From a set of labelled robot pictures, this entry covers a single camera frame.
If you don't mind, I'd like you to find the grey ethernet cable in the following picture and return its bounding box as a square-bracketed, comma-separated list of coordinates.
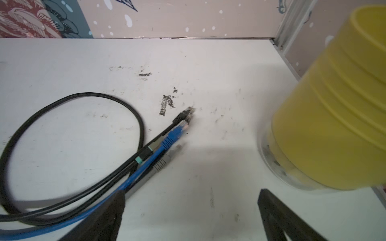
[0, 144, 185, 236]

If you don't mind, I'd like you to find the yellow cup with pens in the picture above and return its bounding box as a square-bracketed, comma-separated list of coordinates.
[260, 5, 386, 190]

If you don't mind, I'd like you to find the blue ethernet cable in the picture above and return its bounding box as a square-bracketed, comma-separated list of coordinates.
[0, 125, 189, 241]

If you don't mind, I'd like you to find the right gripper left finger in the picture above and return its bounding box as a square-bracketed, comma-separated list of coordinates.
[61, 190, 125, 241]

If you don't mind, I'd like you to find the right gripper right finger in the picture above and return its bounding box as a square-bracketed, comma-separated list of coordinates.
[257, 189, 326, 241]

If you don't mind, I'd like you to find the dark ethernet cable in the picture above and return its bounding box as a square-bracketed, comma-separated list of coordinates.
[0, 106, 196, 224]

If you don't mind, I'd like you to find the green banded shielded ethernet cable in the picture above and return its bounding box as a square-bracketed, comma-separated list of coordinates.
[17, 120, 189, 225]

